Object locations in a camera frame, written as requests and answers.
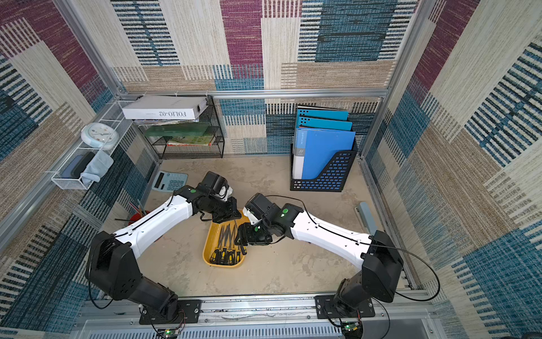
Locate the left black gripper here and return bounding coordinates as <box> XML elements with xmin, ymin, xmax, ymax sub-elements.
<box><xmin>207</xmin><ymin>196</ymin><xmax>244</xmax><ymax>223</ymax></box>

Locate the file tool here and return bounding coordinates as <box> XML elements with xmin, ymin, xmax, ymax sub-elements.
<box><xmin>234</xmin><ymin>220</ymin><xmax>247</xmax><ymax>256</ymax></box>
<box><xmin>220</xmin><ymin>225</ymin><xmax>231</xmax><ymax>266</ymax></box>
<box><xmin>216</xmin><ymin>226</ymin><xmax>228</xmax><ymax>265</ymax></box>
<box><xmin>227</xmin><ymin>225</ymin><xmax>237</xmax><ymax>266</ymax></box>
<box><xmin>234</xmin><ymin>240</ymin><xmax>242</xmax><ymax>264</ymax></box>
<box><xmin>209</xmin><ymin>226</ymin><xmax>223</xmax><ymax>264</ymax></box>

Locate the yellow storage tray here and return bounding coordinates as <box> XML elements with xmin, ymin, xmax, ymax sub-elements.
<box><xmin>203</xmin><ymin>215</ymin><xmax>248</xmax><ymax>268</ymax></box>

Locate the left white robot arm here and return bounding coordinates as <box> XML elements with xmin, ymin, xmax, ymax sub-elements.
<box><xmin>86</xmin><ymin>172</ymin><xmax>241</xmax><ymax>323</ymax></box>

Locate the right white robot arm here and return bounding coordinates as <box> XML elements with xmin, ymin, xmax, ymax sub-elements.
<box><xmin>234</xmin><ymin>194</ymin><xmax>404</xmax><ymax>316</ymax></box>

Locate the black perforated file holder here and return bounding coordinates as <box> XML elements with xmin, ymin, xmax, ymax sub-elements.
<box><xmin>289</xmin><ymin>142</ymin><xmax>358</xmax><ymax>193</ymax></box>

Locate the white folio box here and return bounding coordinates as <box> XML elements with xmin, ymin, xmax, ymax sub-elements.
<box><xmin>122</xmin><ymin>95</ymin><xmax>208</xmax><ymax>120</ymax></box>

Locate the teal calculator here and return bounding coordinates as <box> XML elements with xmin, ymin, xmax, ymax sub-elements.
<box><xmin>152</xmin><ymin>171</ymin><xmax>188</xmax><ymax>193</ymax></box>

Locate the green book on shelf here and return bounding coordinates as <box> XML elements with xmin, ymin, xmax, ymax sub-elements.
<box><xmin>144</xmin><ymin>122</ymin><xmax>210</xmax><ymax>137</ymax></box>

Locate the red pen cup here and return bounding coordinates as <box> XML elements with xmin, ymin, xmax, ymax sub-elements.
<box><xmin>115</xmin><ymin>201</ymin><xmax>148</xmax><ymax>225</ymax></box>

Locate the blue front folder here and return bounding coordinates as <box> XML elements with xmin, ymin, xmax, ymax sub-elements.
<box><xmin>292</xmin><ymin>127</ymin><xmax>356</xmax><ymax>179</ymax></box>

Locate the teal middle folder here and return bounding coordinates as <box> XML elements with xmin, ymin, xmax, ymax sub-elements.
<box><xmin>295</xmin><ymin>116</ymin><xmax>353</xmax><ymax>131</ymax></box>

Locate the teal folder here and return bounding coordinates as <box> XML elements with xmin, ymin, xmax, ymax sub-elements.
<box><xmin>295</xmin><ymin>116</ymin><xmax>353</xmax><ymax>131</ymax></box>
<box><xmin>296</xmin><ymin>105</ymin><xmax>349</xmax><ymax>121</ymax></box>

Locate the teal rear folder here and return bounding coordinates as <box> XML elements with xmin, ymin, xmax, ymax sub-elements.
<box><xmin>296</xmin><ymin>105</ymin><xmax>349</xmax><ymax>121</ymax></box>

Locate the light blue cloth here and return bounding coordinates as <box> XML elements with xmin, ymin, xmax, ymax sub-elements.
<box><xmin>80</xmin><ymin>151</ymin><xmax>114</xmax><ymax>186</ymax></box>

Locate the white round clock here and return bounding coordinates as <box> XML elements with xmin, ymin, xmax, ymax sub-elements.
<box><xmin>80</xmin><ymin>122</ymin><xmax>119</xmax><ymax>151</ymax></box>

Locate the dark phone in basket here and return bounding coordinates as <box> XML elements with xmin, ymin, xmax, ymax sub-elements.
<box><xmin>59</xmin><ymin>152</ymin><xmax>95</xmax><ymax>179</ymax></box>

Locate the black wire shelf rack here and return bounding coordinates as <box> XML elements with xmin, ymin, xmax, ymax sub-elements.
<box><xmin>135</xmin><ymin>97</ymin><xmax>225</xmax><ymax>160</ymax></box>

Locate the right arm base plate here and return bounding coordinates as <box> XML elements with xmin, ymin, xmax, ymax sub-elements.
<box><xmin>313</xmin><ymin>295</ymin><xmax>375</xmax><ymax>319</ymax></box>

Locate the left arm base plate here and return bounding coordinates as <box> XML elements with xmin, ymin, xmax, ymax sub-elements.
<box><xmin>139</xmin><ymin>299</ymin><xmax>202</xmax><ymax>326</ymax></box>

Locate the white wire wall basket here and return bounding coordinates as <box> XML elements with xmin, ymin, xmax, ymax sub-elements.
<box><xmin>51</xmin><ymin>100</ymin><xmax>132</xmax><ymax>190</ymax></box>

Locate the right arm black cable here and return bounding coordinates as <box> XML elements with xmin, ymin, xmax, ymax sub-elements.
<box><xmin>264</xmin><ymin>194</ymin><xmax>441</xmax><ymax>302</ymax></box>

